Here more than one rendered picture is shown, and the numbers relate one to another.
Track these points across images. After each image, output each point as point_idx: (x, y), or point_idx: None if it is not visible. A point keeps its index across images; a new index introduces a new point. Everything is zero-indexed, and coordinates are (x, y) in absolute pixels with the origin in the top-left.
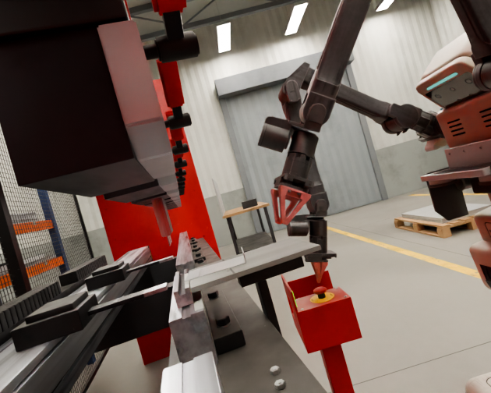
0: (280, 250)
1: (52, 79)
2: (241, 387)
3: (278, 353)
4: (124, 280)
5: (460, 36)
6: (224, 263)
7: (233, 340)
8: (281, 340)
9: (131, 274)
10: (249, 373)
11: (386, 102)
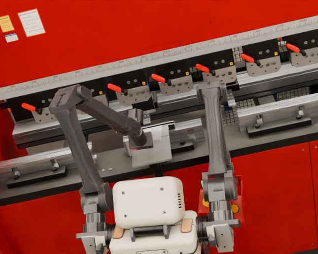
0: (145, 154)
1: None
2: (110, 163)
3: (120, 170)
4: (258, 86)
5: (137, 179)
6: (156, 137)
7: None
8: (127, 171)
9: (288, 80)
10: (115, 164)
11: (208, 168)
